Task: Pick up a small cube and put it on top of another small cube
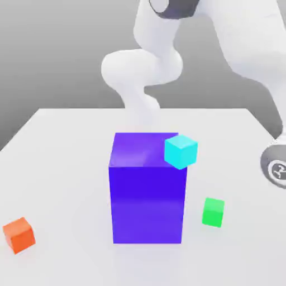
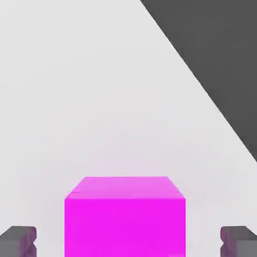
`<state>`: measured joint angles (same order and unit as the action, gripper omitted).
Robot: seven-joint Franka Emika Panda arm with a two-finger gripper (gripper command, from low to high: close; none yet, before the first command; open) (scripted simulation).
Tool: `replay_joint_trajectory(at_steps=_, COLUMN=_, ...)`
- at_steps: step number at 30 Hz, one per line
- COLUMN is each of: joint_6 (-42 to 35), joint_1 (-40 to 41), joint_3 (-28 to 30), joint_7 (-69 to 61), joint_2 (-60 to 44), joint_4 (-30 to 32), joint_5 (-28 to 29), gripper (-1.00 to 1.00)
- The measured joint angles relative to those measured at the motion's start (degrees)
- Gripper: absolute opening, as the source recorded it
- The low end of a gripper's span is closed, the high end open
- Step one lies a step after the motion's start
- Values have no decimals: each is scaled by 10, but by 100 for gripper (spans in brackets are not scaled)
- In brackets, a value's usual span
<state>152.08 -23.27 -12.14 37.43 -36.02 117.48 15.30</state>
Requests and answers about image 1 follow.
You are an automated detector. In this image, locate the small cyan cube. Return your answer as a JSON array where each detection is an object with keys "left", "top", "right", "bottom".
[{"left": 164, "top": 134, "right": 199, "bottom": 170}]

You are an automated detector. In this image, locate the small green cube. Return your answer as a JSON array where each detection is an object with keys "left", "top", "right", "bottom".
[{"left": 201, "top": 197, "right": 226, "bottom": 228}]

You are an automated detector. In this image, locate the small orange cube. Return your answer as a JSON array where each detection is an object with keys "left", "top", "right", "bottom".
[{"left": 2, "top": 217, "right": 36, "bottom": 255}]

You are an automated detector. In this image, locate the large purple box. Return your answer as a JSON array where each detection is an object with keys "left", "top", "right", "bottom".
[{"left": 108, "top": 132, "right": 188, "bottom": 245}]

